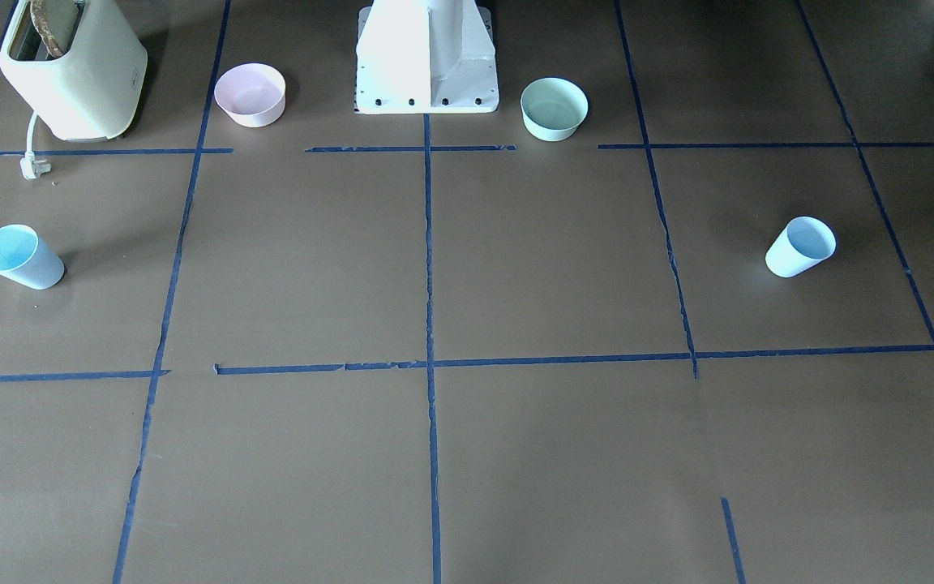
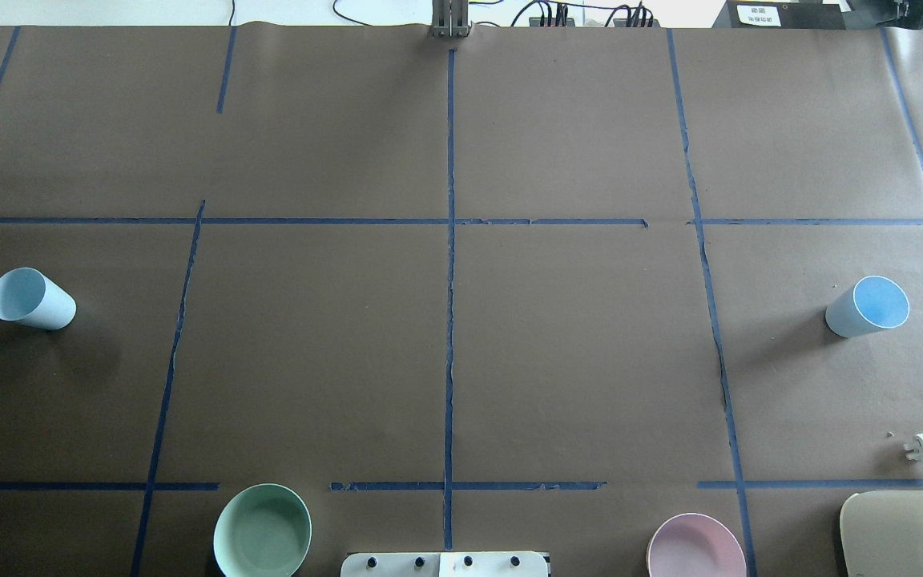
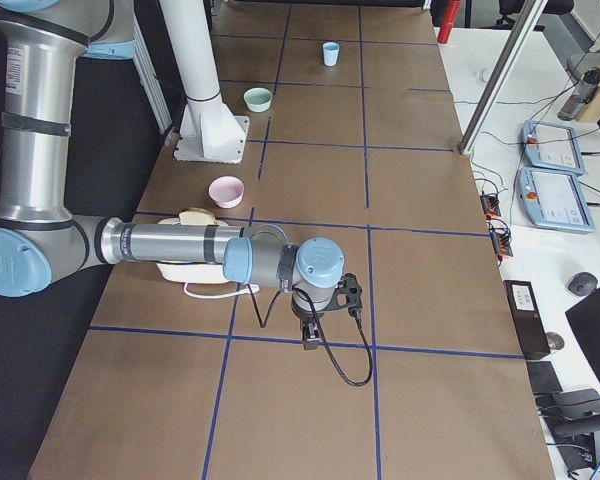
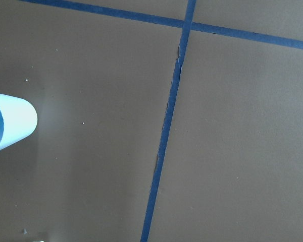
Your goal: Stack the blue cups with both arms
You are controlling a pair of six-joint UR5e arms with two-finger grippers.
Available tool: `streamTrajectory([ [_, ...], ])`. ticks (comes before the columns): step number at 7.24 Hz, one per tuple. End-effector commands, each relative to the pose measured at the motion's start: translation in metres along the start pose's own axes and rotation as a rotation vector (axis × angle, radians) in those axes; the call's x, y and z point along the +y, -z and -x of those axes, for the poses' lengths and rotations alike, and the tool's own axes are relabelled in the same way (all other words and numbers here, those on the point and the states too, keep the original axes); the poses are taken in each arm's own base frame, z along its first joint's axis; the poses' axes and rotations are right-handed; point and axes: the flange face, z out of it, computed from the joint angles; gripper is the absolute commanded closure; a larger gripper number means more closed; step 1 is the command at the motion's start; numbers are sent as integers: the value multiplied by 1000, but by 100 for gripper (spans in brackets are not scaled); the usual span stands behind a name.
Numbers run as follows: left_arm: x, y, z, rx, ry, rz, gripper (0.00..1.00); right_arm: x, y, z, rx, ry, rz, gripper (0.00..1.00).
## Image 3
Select black camera cable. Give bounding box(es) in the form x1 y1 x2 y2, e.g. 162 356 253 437
249 282 374 387

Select upper teach pendant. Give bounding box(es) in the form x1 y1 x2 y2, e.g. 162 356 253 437
521 119 585 176

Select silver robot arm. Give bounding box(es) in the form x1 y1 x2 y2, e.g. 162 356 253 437
0 1 345 349

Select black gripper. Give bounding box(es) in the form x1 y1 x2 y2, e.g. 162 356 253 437
291 294 322 351

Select lower teach pendant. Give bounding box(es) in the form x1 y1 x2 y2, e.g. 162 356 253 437
517 167 595 233

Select black power box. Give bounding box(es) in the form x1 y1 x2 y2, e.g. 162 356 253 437
503 280 550 360

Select light blue cup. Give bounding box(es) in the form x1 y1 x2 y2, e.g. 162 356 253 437
322 42 340 67

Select orange black connector strip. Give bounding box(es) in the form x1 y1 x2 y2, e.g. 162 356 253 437
480 193 513 264

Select teach pendant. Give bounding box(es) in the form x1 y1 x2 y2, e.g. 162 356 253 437
521 119 585 176
517 167 595 233

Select cream toaster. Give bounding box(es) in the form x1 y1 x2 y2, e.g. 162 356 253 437
154 213 241 286

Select black computer mouse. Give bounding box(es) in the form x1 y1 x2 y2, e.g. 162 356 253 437
567 272 598 297

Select white toaster power cord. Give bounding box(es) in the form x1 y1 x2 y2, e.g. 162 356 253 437
183 281 261 300

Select green bowl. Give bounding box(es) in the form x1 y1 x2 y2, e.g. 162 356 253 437
243 87 273 113

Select bread slice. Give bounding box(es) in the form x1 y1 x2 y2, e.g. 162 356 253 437
178 207 217 226

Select pink bowl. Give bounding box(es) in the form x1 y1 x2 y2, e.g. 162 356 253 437
208 176 245 209

